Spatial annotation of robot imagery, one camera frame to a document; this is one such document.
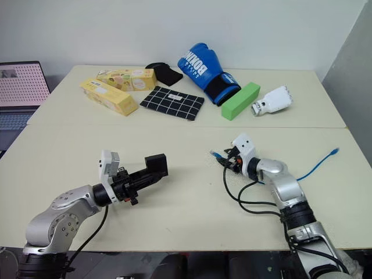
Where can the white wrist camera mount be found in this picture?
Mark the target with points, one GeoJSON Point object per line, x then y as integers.
{"type": "Point", "coordinates": [245, 148]}
{"type": "Point", "coordinates": [105, 165]}

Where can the yellow snack carton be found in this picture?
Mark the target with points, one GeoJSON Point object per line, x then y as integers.
{"type": "Point", "coordinates": [128, 79]}
{"type": "Point", "coordinates": [109, 97]}

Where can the green foam block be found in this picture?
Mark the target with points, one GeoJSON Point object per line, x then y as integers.
{"type": "Point", "coordinates": [239, 101]}

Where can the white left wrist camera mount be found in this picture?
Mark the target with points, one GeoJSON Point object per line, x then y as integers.
{"type": "Point", "coordinates": [105, 165]}

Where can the white robotic hand module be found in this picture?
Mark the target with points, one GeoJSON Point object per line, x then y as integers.
{"type": "Point", "coordinates": [274, 101]}

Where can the blue boxing glove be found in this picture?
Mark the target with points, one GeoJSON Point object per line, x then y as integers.
{"type": "Point", "coordinates": [203, 68]}

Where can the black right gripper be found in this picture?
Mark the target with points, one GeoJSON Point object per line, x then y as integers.
{"type": "Point", "coordinates": [234, 161]}

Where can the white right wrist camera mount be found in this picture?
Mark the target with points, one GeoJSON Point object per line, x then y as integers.
{"type": "Point", "coordinates": [245, 148]}

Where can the open laptop with pink screen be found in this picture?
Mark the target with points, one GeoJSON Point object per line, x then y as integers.
{"type": "Point", "coordinates": [17, 84]}

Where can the black white checked pouch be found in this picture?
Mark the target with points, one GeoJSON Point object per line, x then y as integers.
{"type": "Point", "coordinates": [171, 102]}

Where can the plain black fabric pouch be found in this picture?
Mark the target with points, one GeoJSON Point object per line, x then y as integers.
{"type": "Point", "coordinates": [167, 75]}

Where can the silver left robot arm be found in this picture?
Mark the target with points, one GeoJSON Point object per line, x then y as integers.
{"type": "Point", "coordinates": [65, 209]}

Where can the grey partition panel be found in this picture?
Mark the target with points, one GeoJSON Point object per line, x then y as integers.
{"type": "Point", "coordinates": [351, 87]}

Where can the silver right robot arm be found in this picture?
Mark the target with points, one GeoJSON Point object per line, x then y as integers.
{"type": "Point", "coordinates": [286, 186]}

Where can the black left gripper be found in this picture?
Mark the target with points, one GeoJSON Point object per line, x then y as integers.
{"type": "Point", "coordinates": [124, 183]}

